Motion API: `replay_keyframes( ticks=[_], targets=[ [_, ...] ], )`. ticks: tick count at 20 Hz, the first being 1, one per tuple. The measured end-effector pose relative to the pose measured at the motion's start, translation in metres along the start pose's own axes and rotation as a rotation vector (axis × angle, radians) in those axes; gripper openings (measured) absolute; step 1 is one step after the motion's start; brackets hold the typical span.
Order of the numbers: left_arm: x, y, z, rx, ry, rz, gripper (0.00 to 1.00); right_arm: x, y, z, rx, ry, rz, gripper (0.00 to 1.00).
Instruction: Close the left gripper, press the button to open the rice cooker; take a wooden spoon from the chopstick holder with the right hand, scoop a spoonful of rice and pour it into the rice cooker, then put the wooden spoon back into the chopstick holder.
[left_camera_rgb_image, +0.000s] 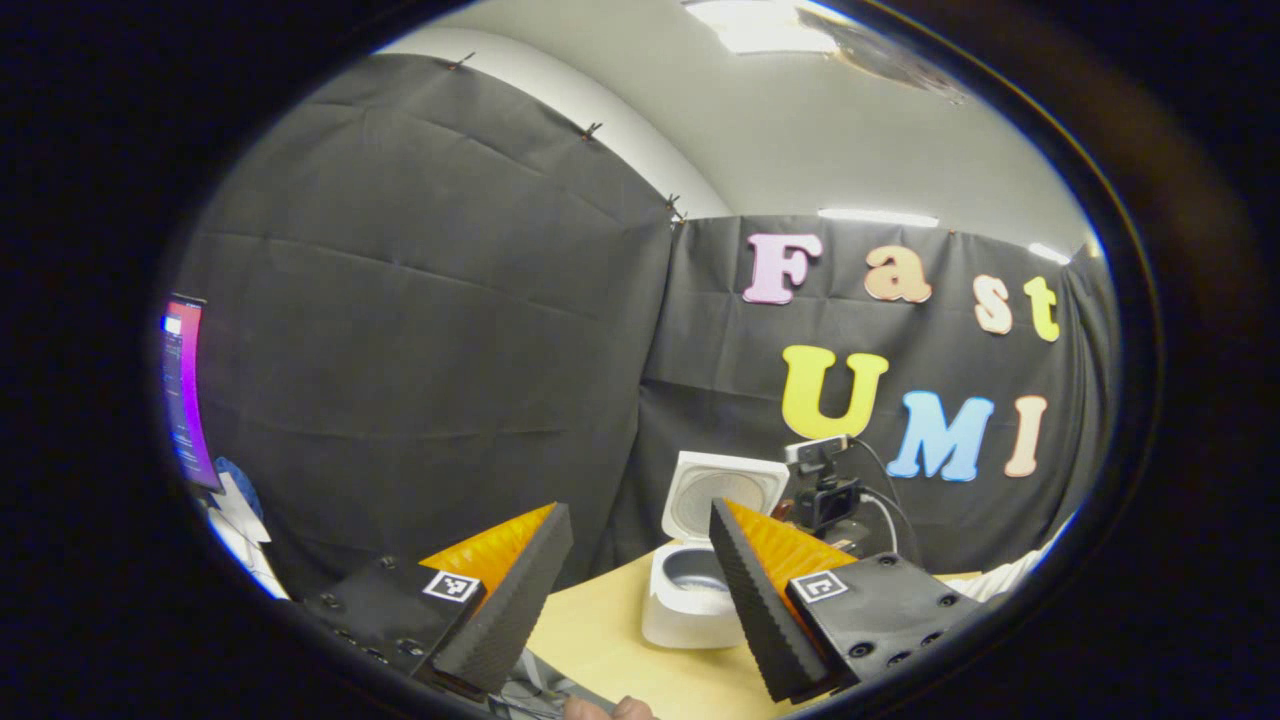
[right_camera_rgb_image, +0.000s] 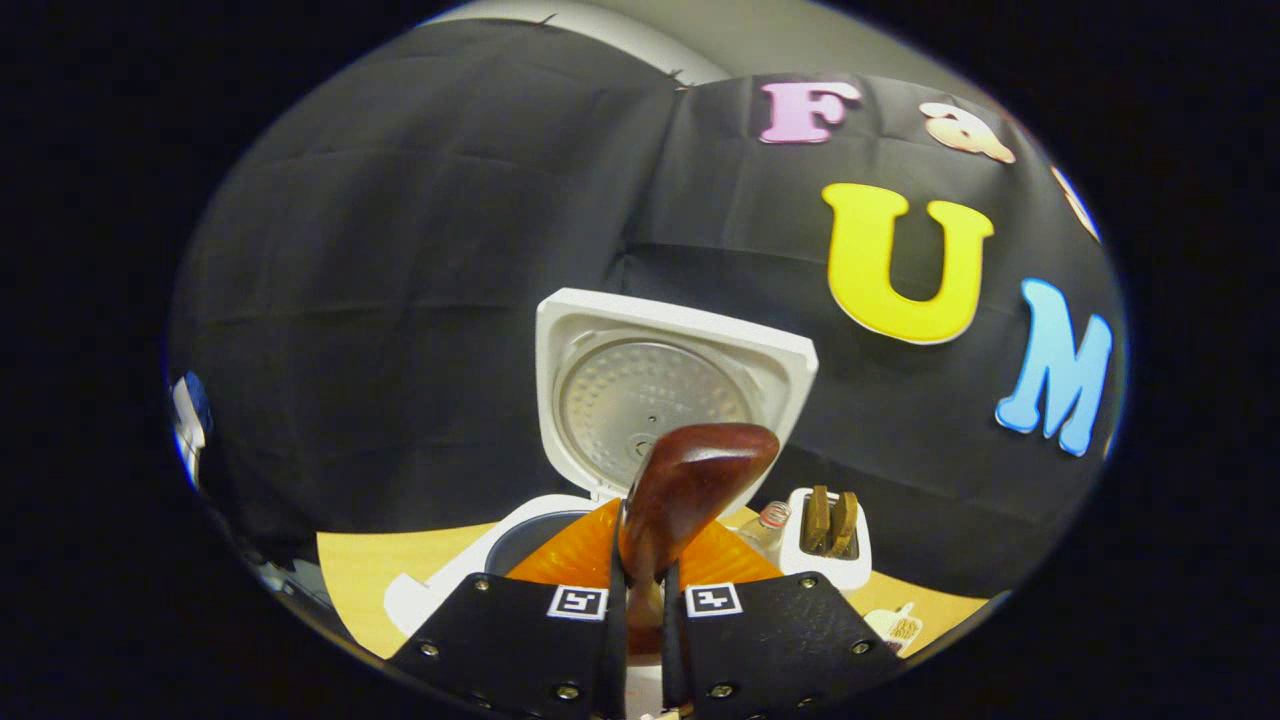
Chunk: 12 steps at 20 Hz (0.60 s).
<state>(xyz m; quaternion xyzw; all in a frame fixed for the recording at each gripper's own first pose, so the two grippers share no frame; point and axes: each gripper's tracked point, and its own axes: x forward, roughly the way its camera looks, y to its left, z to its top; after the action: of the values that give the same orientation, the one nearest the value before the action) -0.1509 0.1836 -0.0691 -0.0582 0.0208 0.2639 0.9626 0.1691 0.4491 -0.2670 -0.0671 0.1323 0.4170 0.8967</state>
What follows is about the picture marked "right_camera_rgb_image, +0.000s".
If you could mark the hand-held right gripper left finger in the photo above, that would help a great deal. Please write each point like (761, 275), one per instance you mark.
(520, 650)

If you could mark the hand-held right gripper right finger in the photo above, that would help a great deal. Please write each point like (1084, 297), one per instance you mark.
(760, 650)

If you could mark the white chopstick holder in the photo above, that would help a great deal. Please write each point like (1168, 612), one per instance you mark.
(825, 570)

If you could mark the reddish brown wooden spoon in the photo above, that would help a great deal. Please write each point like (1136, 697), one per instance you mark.
(700, 470)

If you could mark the white rice cooker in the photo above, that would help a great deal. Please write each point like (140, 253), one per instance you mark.
(570, 320)

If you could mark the dark inner pot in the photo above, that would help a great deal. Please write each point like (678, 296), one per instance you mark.
(530, 535)

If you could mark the small clear bottle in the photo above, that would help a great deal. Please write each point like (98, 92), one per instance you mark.
(768, 525)

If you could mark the white divided grain dish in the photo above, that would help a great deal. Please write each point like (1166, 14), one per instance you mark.
(895, 628)

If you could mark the black backdrop cloth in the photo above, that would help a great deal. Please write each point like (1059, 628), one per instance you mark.
(400, 200)

